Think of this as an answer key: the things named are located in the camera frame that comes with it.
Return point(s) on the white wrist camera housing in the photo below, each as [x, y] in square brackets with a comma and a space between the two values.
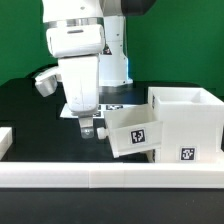
[46, 82]

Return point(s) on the white drawer tray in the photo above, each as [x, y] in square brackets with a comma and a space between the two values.
[131, 130]
[154, 156]

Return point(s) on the fiducial marker sheet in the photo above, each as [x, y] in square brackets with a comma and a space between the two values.
[65, 113]

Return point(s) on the white front drawer tray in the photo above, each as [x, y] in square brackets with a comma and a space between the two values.
[154, 156]

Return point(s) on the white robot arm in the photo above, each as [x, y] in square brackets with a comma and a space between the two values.
[86, 37]

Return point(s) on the white drawer cabinet box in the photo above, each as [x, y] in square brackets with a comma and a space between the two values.
[193, 124]

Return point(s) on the white obstacle fence wall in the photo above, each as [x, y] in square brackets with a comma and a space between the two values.
[105, 175]

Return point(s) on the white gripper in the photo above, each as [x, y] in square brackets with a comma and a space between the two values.
[80, 78]

